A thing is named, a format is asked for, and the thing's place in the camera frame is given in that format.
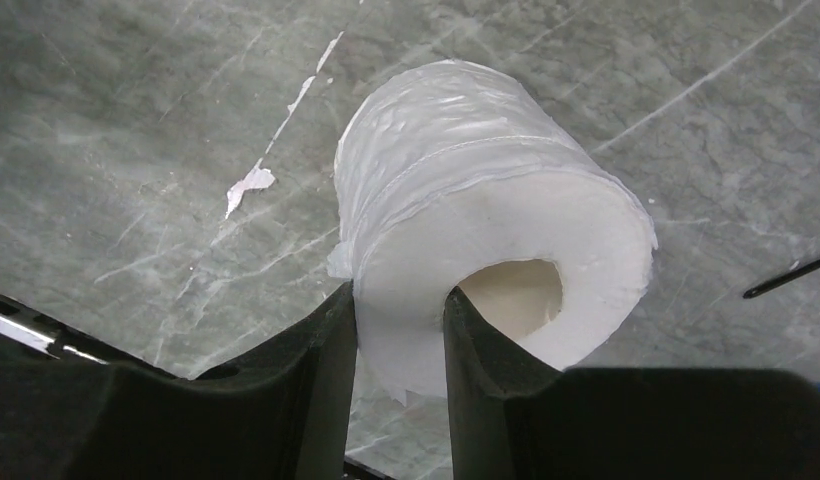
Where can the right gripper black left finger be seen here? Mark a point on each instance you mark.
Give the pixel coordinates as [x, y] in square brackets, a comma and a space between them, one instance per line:
[279, 411]

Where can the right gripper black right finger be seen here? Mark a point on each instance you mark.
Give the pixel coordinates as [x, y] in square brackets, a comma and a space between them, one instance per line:
[511, 416]

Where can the plain white roll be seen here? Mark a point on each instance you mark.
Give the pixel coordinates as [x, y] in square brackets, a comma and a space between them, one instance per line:
[451, 174]

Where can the orange handled screwdriver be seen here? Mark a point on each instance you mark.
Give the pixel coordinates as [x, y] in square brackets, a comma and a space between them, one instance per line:
[792, 274]

